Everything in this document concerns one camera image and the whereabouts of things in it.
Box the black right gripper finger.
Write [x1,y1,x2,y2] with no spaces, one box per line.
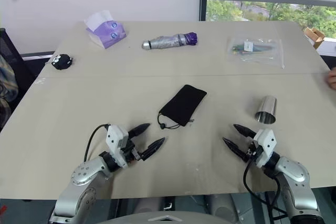
[222,136,249,161]
[233,123,257,139]

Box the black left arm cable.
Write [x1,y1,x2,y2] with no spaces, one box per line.
[83,123,110,162]

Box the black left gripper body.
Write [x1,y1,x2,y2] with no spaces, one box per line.
[122,136,144,164]

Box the black chair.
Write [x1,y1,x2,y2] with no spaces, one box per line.
[0,27,36,99]

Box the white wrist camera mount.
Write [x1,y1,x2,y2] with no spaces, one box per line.
[105,124,130,168]
[253,128,277,168]

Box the stainless steel cup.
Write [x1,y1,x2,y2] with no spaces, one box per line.
[255,95,278,125]

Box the folded silver purple umbrella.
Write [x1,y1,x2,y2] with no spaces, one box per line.
[141,31,198,51]

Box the clear zip bag with items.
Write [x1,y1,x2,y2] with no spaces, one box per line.
[227,37,286,69]

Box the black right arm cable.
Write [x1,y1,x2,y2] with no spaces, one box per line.
[243,161,284,224]

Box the bystander bare hand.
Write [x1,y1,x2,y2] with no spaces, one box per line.
[327,67,336,90]

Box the open cardboard box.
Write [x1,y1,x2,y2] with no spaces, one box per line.
[303,26,327,50]

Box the dark rounded shape under table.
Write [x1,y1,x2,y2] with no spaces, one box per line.
[204,193,244,224]

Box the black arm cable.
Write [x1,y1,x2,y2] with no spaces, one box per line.
[243,161,284,224]
[83,123,110,162]

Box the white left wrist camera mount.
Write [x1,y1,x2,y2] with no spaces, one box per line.
[105,124,130,168]

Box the grey robot torso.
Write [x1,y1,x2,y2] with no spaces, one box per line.
[104,210,237,224]

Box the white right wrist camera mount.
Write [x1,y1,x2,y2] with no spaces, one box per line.
[253,128,277,168]

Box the plaid clothed bystander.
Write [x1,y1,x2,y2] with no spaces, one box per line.
[0,52,19,132]

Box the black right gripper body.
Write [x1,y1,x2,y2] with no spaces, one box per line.
[242,139,260,163]

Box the black drawstring pouch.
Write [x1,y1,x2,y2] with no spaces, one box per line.
[157,84,208,131]

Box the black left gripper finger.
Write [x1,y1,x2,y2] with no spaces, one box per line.
[139,137,167,162]
[128,123,152,139]

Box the black round white-dotted object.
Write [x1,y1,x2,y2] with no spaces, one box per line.
[50,54,74,71]

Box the purple tissue pack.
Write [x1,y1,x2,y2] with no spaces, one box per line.
[83,9,127,50]

